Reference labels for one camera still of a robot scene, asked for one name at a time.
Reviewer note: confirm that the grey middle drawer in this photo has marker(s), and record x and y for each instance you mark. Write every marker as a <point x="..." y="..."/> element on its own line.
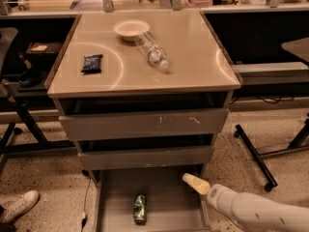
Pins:
<point x="146" y="152"/>

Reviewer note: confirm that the black wheeled stand leg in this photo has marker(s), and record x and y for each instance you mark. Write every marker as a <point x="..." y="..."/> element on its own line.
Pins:
<point x="271" y="183"/>

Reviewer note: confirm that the dark blue snack packet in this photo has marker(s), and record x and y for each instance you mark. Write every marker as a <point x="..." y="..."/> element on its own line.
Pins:
<point x="92" y="63"/>

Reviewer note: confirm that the clear plastic water bottle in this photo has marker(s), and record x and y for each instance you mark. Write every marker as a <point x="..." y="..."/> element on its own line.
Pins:
<point x="153" y="52"/>

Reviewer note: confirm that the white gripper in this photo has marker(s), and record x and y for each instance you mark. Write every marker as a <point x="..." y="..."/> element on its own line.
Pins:
<point x="217" y="194"/>

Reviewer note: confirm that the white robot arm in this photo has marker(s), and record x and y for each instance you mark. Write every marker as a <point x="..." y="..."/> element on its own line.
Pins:
<point x="251" y="212"/>

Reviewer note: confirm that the black chair frame left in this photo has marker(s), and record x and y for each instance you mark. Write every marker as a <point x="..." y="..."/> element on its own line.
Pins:
<point x="7" y="37"/>

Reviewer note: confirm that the white paper bowl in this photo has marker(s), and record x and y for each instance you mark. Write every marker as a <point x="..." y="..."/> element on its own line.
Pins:
<point x="129" y="29"/>

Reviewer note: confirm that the green soda can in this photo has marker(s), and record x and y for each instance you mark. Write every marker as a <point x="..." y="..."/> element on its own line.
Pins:
<point x="140" y="209"/>

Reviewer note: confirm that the grey drawer cabinet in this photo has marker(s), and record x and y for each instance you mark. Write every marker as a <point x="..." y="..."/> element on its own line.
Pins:
<point x="197" y="64"/>

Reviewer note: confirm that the grey open bottom drawer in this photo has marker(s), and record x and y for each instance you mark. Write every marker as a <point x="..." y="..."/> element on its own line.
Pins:
<point x="172" y="206"/>

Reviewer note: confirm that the grey top drawer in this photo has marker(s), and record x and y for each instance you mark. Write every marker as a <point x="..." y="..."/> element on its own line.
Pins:
<point x="146" y="116"/>

